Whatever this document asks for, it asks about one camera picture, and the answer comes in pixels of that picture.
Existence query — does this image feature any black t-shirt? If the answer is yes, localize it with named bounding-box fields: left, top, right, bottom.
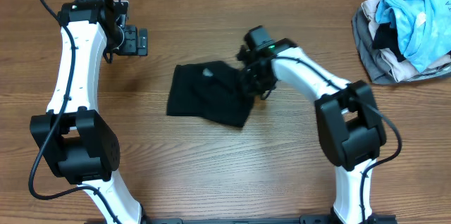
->
left=166, top=61, right=254, bottom=128

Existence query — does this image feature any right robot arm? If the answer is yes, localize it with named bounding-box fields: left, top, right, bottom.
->
left=237, top=26, right=394, bottom=223

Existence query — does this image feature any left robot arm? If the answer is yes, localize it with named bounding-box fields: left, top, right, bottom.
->
left=30, top=0, right=148, bottom=223

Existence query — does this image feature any grey garment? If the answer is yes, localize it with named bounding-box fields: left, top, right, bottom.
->
left=352, top=8, right=450, bottom=85

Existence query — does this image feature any black garment in pile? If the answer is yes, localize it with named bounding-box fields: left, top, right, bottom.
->
left=373, top=23, right=406, bottom=62

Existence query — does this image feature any light blue t-shirt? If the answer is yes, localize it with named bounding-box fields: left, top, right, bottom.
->
left=375, top=0, right=450, bottom=73

